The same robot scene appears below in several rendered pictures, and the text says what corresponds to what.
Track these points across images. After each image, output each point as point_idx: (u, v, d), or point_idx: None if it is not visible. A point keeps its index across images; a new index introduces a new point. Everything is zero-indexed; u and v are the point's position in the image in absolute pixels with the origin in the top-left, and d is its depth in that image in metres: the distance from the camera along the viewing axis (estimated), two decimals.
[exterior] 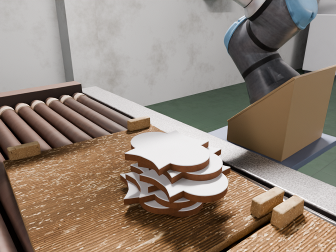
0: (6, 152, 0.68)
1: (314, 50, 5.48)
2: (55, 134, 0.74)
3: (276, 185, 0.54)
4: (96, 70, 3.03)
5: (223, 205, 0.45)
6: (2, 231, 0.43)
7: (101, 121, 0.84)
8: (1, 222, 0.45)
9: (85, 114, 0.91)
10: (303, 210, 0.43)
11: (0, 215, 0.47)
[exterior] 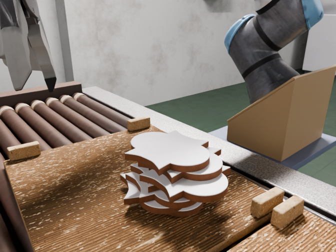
0: (6, 152, 0.68)
1: (314, 50, 5.48)
2: (55, 134, 0.74)
3: (276, 185, 0.54)
4: (96, 70, 3.03)
5: (223, 205, 0.45)
6: (2, 231, 0.43)
7: (101, 121, 0.84)
8: (1, 222, 0.45)
9: (85, 114, 0.91)
10: (303, 210, 0.43)
11: (0, 215, 0.47)
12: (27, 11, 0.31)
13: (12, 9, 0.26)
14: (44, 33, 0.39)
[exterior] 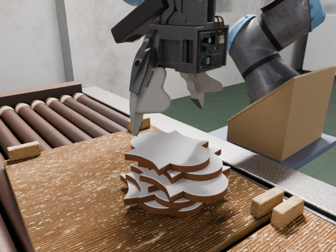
0: (6, 152, 0.68)
1: (314, 50, 5.48)
2: (55, 134, 0.74)
3: (276, 185, 0.54)
4: (96, 70, 3.03)
5: (223, 205, 0.45)
6: (2, 231, 0.43)
7: (101, 121, 0.84)
8: (1, 222, 0.45)
9: (85, 114, 0.91)
10: (303, 210, 0.43)
11: (0, 215, 0.47)
12: None
13: None
14: (134, 75, 0.37)
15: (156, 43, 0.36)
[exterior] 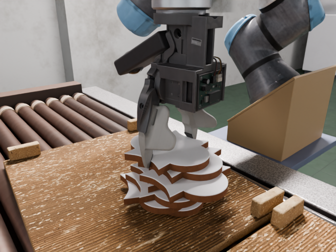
0: (6, 152, 0.68)
1: (314, 50, 5.48)
2: (55, 134, 0.74)
3: (276, 185, 0.54)
4: (96, 70, 3.03)
5: (223, 205, 0.45)
6: (2, 231, 0.43)
7: (101, 121, 0.84)
8: (1, 222, 0.45)
9: (85, 114, 0.91)
10: (303, 210, 0.43)
11: (0, 215, 0.47)
12: None
13: None
14: (139, 115, 0.40)
15: (157, 81, 0.38)
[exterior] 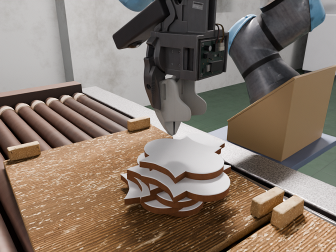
0: (6, 152, 0.68)
1: (314, 50, 5.48)
2: (55, 134, 0.74)
3: (276, 185, 0.54)
4: (96, 70, 3.03)
5: (223, 205, 0.45)
6: (2, 231, 0.43)
7: (101, 121, 0.84)
8: (1, 222, 0.45)
9: (85, 114, 0.91)
10: (303, 210, 0.43)
11: (0, 215, 0.47)
12: None
13: None
14: (149, 93, 0.40)
15: (157, 50, 0.37)
